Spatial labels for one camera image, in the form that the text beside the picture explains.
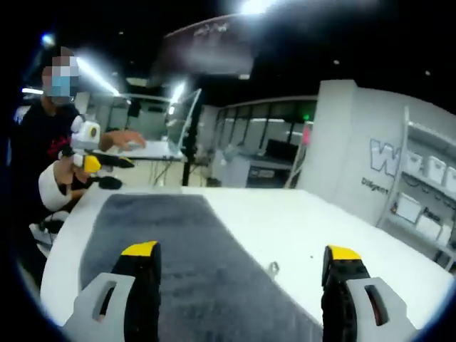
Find grey metal shelf rack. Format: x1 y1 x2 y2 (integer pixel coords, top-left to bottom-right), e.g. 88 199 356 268
376 105 456 272

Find hanging display screen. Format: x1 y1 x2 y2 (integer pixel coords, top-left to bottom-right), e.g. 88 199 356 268
149 14 256 78

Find white office desk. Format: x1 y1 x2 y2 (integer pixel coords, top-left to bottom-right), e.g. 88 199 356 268
106 140 188 188

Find person's dark clothed torso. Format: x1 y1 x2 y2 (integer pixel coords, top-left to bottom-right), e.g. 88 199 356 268
14 101 83 222

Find small black object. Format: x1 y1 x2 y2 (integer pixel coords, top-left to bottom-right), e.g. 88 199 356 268
93 176 123 190

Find long ceiling light strip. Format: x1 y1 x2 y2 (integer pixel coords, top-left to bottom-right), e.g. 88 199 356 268
74 56 121 97

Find short ceiling light strip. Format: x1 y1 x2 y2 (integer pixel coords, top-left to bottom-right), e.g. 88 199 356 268
170 81 187 105

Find person's left hand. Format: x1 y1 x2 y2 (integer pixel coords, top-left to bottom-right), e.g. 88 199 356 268
55 156 90 195

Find row of white storage bins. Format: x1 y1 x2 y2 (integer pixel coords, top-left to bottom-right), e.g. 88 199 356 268
394 152 456 247

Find black monitor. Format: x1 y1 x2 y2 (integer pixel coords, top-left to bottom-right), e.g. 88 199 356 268
265 138 300 158

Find black pole stand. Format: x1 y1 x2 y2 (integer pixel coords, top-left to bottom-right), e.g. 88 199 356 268
181 106 201 187

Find grey towel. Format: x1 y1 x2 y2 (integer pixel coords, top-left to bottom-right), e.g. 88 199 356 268
78 193 323 342

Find bright ceiling light strip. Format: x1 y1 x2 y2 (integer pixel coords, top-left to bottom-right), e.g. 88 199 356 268
240 0 274 16

